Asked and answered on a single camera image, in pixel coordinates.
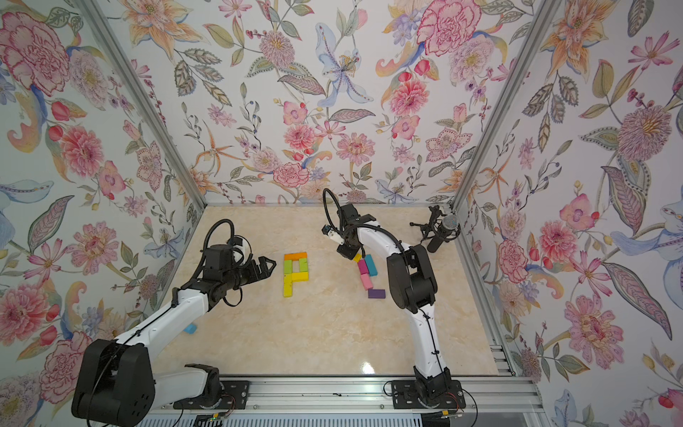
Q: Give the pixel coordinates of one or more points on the magenta long block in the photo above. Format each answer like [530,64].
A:
[363,268]

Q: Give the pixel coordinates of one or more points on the light pink block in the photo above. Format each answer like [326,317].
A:
[366,282]

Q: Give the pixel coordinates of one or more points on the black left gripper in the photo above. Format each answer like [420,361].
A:
[251,269]

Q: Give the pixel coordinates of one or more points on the yellow green block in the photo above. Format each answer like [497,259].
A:
[287,286]

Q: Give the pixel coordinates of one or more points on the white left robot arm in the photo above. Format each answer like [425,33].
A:
[116,383]

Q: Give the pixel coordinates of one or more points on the purple block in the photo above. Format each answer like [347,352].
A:
[376,293]

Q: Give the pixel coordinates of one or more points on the orange long block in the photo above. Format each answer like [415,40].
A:
[296,256]

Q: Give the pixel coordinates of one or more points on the teal long block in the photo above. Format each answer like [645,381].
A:
[370,265]

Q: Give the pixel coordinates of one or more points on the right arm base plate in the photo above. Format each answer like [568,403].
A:
[407,394]

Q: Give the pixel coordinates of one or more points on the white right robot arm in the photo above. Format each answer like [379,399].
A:
[413,288]

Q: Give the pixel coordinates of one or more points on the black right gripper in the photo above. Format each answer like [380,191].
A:
[349,254]

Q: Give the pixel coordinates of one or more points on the aluminium frame rail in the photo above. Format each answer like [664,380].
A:
[371,394]

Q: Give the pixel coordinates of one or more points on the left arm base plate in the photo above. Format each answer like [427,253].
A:
[230,395]

